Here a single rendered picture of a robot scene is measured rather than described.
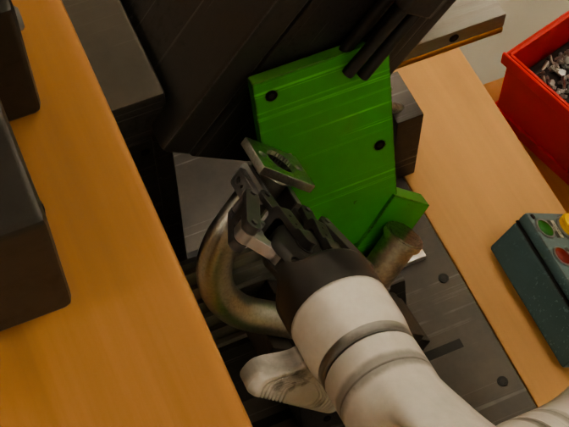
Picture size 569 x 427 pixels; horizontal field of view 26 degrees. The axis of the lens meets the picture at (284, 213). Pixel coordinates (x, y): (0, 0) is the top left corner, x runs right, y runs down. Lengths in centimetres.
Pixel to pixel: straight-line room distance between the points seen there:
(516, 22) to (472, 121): 131
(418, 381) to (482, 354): 46
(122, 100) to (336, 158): 18
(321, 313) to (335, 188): 22
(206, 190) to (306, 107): 38
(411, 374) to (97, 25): 41
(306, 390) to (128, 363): 37
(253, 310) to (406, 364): 28
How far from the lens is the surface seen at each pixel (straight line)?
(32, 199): 46
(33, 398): 53
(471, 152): 136
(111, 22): 102
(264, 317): 106
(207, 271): 99
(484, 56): 261
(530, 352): 125
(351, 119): 100
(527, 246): 126
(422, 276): 128
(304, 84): 95
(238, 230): 87
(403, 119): 125
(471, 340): 125
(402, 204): 108
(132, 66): 99
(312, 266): 86
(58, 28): 63
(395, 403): 77
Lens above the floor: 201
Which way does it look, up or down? 59 degrees down
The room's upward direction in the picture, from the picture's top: straight up
